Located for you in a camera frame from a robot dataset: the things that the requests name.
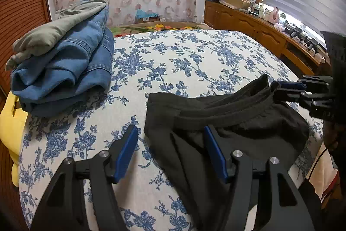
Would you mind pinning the folded blue jeans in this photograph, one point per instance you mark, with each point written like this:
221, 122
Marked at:
50, 83

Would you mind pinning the person's right hand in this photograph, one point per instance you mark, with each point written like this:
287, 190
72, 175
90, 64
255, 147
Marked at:
334, 140

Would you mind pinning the black gadget on sideboard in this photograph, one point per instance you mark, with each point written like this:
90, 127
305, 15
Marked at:
300, 36

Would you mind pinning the folded grey pants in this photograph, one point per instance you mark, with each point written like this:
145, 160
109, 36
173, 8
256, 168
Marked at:
43, 38

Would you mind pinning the pink bottle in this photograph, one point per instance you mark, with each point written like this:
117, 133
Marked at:
274, 16

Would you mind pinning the black shorts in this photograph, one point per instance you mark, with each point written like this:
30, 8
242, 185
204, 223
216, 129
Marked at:
249, 119

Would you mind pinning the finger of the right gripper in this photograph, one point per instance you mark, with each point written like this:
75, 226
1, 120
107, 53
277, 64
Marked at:
292, 85
293, 96

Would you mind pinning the cardboard box with blue cloth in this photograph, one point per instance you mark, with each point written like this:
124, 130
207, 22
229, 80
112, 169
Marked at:
142, 17

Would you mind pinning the yellow Pikachu plush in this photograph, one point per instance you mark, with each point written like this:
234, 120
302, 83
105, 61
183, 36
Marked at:
13, 120

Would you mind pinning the wooden sideboard cabinet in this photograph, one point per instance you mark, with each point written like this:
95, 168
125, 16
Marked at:
292, 53

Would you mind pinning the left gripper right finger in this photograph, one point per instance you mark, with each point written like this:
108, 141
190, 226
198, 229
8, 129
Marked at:
279, 203

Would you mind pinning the blue floral white blanket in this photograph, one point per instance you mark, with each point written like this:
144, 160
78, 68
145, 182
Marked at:
169, 85

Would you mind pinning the open cardboard box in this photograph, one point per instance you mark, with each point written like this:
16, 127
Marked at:
240, 4

